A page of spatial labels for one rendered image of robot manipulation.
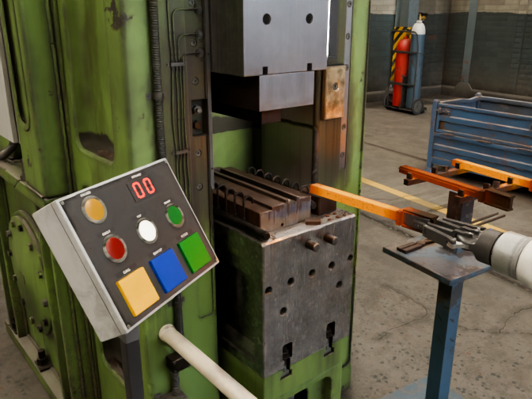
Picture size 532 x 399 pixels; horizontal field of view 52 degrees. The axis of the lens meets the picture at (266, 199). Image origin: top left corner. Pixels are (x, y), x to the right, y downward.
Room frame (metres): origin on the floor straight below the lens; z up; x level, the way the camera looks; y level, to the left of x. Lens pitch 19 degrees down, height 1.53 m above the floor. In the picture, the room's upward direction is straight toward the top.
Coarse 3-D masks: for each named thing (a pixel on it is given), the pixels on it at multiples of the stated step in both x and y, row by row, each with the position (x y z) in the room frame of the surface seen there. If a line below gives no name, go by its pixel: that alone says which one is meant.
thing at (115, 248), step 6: (108, 240) 0.97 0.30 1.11; (114, 240) 0.98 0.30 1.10; (108, 246) 0.96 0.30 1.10; (114, 246) 0.97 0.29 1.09; (120, 246) 0.98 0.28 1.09; (108, 252) 0.95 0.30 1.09; (114, 252) 0.96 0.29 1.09; (120, 252) 0.97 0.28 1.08; (114, 258) 0.95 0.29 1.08; (120, 258) 0.96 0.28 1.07
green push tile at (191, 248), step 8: (184, 240) 1.12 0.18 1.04; (192, 240) 1.14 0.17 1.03; (200, 240) 1.16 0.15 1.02; (184, 248) 1.11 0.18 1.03; (192, 248) 1.13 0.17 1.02; (200, 248) 1.15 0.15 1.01; (184, 256) 1.10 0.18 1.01; (192, 256) 1.11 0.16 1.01; (200, 256) 1.13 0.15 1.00; (208, 256) 1.15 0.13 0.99; (192, 264) 1.10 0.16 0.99; (200, 264) 1.11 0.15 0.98; (192, 272) 1.09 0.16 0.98
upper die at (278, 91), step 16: (224, 80) 1.57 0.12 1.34; (240, 80) 1.52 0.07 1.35; (256, 80) 1.46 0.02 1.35; (272, 80) 1.48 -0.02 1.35; (288, 80) 1.51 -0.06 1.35; (304, 80) 1.55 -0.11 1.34; (224, 96) 1.58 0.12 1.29; (240, 96) 1.52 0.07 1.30; (256, 96) 1.46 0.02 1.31; (272, 96) 1.48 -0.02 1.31; (288, 96) 1.52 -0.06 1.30; (304, 96) 1.55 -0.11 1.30
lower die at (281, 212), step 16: (224, 176) 1.76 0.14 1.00; (256, 176) 1.78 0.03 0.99; (224, 192) 1.64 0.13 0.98; (256, 192) 1.61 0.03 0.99; (288, 192) 1.58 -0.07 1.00; (224, 208) 1.59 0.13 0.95; (240, 208) 1.52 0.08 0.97; (256, 208) 1.49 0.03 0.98; (272, 208) 1.48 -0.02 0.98; (288, 208) 1.52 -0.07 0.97; (304, 208) 1.56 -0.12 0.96; (256, 224) 1.46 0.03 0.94; (272, 224) 1.48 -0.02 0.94; (288, 224) 1.52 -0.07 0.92
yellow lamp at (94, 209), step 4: (88, 200) 0.99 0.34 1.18; (92, 200) 1.00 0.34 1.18; (96, 200) 1.00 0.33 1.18; (88, 204) 0.98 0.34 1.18; (92, 204) 0.99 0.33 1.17; (96, 204) 1.00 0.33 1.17; (100, 204) 1.00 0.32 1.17; (88, 208) 0.98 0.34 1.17; (92, 208) 0.98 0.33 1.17; (96, 208) 0.99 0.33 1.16; (100, 208) 1.00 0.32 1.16; (88, 212) 0.97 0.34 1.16; (92, 212) 0.98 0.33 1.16; (96, 212) 0.98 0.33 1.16; (100, 212) 0.99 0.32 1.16; (92, 216) 0.97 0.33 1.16; (96, 216) 0.98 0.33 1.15; (100, 216) 0.99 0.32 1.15
